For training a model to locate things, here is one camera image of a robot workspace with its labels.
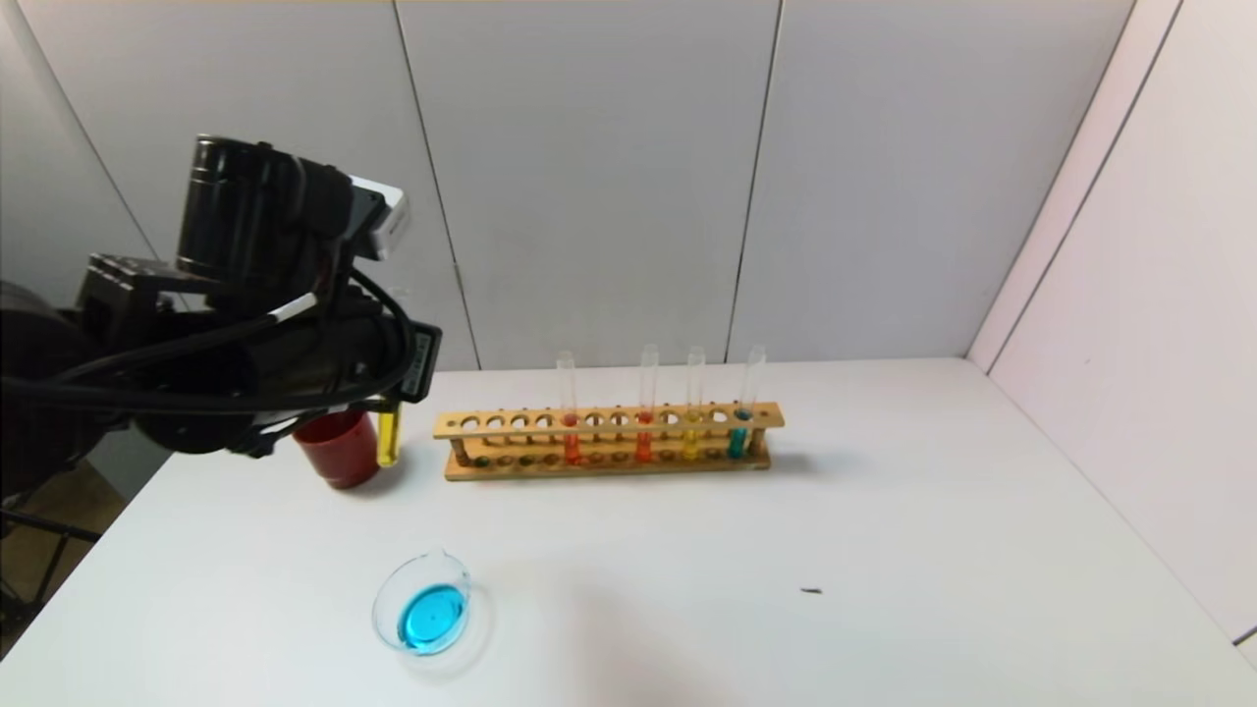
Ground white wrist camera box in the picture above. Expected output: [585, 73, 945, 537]
[346, 175, 410, 262]

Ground glass beaker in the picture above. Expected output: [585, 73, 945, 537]
[372, 549, 473, 657]

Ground dark red plastic cup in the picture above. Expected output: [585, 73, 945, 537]
[293, 408, 382, 491]

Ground thin cable with silver plug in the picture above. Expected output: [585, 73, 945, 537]
[59, 293, 321, 379]

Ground blue pigment glass test tube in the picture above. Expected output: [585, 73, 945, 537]
[727, 345, 766, 461]

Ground orange pigment glass test tube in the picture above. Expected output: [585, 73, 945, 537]
[635, 345, 660, 464]
[557, 350, 583, 466]

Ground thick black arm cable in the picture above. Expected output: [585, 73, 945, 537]
[0, 267, 415, 418]

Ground black metal stand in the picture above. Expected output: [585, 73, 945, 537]
[0, 506, 104, 634]

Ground yellow pigment glass test tube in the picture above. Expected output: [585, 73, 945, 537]
[376, 398, 403, 468]
[682, 347, 706, 462]

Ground wooden test tube rack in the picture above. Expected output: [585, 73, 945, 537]
[434, 401, 786, 482]

